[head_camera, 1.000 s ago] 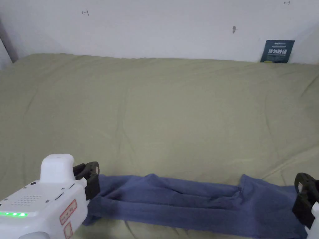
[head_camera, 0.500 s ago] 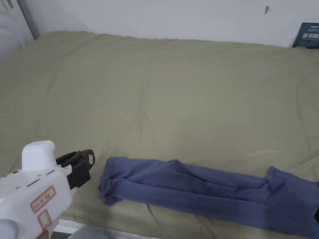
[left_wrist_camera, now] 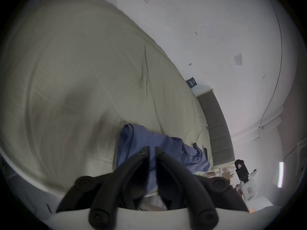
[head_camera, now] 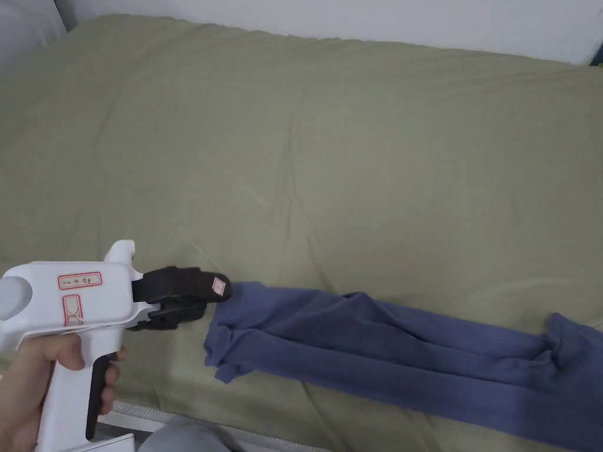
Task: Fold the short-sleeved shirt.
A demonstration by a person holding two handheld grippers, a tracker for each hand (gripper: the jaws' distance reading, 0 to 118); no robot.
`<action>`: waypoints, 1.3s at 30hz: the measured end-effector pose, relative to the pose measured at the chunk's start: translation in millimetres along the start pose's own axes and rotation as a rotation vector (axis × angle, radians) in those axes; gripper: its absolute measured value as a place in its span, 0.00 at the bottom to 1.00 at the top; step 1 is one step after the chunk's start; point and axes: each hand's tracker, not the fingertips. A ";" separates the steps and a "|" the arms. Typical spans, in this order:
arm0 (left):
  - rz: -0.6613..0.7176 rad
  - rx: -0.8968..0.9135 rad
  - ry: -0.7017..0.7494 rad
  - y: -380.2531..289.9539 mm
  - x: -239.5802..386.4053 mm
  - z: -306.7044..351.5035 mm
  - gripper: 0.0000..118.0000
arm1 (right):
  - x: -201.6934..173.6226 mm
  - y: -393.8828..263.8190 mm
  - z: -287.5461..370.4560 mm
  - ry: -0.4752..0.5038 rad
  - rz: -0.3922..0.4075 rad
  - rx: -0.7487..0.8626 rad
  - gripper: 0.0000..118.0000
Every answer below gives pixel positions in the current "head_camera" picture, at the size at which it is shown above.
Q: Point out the bed with pale green sheet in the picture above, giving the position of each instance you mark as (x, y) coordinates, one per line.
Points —
(301, 165)

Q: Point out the dark blue garment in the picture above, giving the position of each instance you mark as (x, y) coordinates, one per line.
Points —
(377, 343)

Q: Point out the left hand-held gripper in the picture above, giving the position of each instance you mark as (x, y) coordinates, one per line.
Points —
(70, 296)

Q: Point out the person's left hand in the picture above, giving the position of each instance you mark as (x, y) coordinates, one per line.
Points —
(26, 391)

